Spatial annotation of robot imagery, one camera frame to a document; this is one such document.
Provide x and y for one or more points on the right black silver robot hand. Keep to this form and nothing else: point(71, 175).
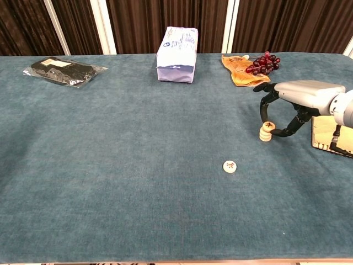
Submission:
point(306, 94)

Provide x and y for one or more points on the round wooden chess piece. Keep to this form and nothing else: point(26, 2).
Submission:
point(229, 166)
point(265, 135)
point(268, 126)
point(265, 139)
point(264, 131)

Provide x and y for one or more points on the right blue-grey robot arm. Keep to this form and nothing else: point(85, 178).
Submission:
point(343, 107)

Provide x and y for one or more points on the brown spiral notebook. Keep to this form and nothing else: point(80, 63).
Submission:
point(322, 132)

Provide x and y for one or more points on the purple grape bunch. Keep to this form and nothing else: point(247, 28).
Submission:
point(264, 66)

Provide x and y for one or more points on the orange spout pouch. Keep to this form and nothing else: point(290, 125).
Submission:
point(240, 74)

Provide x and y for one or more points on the white blue tissue pack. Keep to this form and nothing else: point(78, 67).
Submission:
point(176, 55)

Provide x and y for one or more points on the dark brown pleated curtain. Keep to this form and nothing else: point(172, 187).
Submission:
point(165, 16)

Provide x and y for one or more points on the teal table cloth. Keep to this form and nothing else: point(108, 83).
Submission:
point(124, 165)

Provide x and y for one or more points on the black garment in plastic bag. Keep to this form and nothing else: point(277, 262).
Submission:
point(60, 73)

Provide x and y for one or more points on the white frame post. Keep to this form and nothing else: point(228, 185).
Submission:
point(57, 27)
point(104, 27)
point(230, 27)
point(349, 49)

